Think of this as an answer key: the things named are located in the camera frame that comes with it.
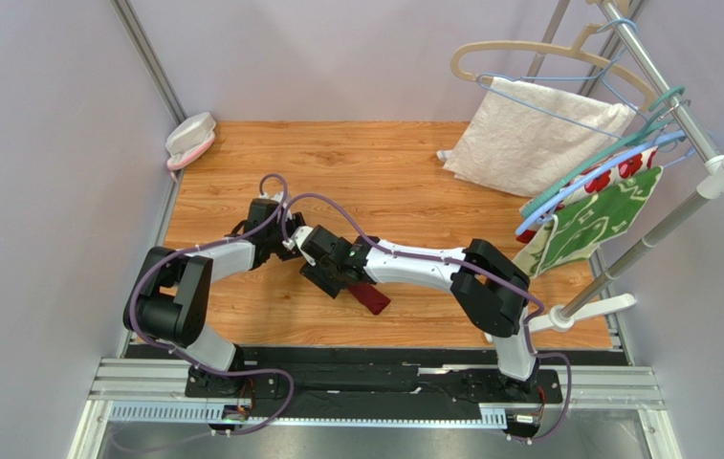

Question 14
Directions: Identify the dark red cloth napkin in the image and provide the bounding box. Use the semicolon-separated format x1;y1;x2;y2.
347;284;391;316

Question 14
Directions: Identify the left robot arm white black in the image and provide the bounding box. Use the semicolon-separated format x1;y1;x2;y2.
122;198;305;397

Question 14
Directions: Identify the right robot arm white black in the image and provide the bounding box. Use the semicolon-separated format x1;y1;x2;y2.
290;226;538;382

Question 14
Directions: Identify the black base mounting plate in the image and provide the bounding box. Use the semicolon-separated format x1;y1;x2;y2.
125;343;630;425

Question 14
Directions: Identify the white pink folded cloth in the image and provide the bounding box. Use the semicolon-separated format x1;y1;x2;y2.
165;112;216;172

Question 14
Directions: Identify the white textured hanging cloth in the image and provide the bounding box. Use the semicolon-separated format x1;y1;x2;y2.
443;91;620;198

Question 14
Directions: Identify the green white patterned cloth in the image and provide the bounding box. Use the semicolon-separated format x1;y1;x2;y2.
513;166;664;278

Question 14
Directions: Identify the red flower patterned cloth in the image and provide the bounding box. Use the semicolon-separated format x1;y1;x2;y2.
516;145;659;246

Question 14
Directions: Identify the beige clothes hanger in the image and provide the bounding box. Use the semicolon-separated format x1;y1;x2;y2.
450;23;657;109

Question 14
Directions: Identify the teal clothes hanger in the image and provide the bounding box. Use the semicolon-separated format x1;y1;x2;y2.
520;86;691;223

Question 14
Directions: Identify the blue clothes hanger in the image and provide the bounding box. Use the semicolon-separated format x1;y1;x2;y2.
514;129;688;238

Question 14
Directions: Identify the silver white clothes rack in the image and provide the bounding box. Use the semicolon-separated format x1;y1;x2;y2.
435;0;724;345

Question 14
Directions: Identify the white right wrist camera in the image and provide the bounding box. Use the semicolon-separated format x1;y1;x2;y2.
282;226;316;266

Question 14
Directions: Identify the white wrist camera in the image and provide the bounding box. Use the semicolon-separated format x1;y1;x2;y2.
282;226;316;266
270;191;292;222

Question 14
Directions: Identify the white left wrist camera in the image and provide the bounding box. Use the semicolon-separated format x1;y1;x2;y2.
270;191;292;222

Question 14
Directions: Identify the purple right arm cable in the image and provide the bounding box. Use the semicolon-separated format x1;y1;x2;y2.
281;192;573;445

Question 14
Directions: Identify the light blue wire hanger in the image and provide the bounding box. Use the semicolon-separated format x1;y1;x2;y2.
475;18;645;139

